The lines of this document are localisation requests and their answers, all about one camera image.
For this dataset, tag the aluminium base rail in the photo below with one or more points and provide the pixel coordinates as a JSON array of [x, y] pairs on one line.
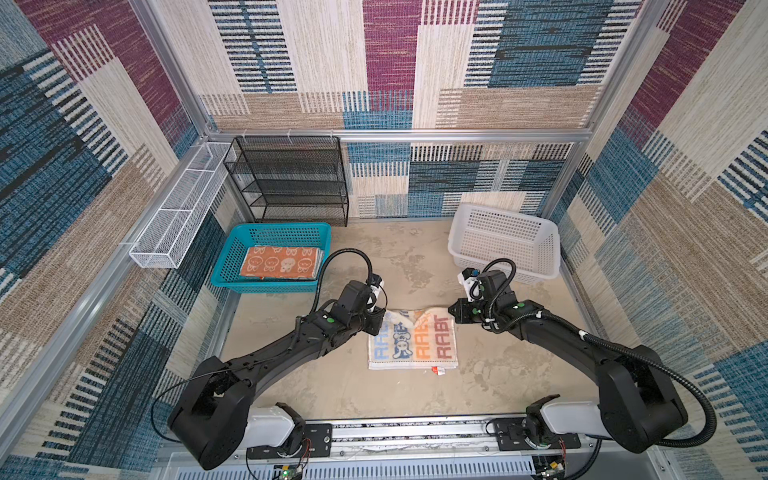
[[487, 446]]

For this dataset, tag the black wire shelf rack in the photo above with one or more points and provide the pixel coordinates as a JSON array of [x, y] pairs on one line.
[[290, 179]]

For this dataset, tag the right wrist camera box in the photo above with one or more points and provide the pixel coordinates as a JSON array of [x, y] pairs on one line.
[[468, 278]]

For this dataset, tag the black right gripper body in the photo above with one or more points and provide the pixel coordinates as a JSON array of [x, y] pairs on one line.
[[471, 312]]

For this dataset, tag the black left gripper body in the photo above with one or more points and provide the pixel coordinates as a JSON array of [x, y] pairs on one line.
[[371, 321]]

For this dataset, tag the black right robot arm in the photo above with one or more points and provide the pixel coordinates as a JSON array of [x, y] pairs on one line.
[[637, 404]]

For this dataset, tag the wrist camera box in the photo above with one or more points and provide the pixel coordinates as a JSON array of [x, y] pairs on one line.
[[468, 278], [376, 285]]

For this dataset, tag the white wire mesh tray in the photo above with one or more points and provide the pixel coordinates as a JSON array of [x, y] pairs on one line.
[[165, 241]]

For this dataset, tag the white plastic laundry basket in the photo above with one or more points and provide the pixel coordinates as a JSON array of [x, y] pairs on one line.
[[480, 234]]

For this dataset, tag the aluminium frame post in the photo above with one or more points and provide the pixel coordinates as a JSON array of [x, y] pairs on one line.
[[627, 54]]

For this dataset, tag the orange and cream towel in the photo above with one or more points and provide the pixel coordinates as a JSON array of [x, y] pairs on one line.
[[282, 263]]

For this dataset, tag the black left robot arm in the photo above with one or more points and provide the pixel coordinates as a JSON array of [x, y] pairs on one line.
[[210, 417]]

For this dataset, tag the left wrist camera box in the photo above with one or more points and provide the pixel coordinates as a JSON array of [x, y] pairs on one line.
[[376, 285]]

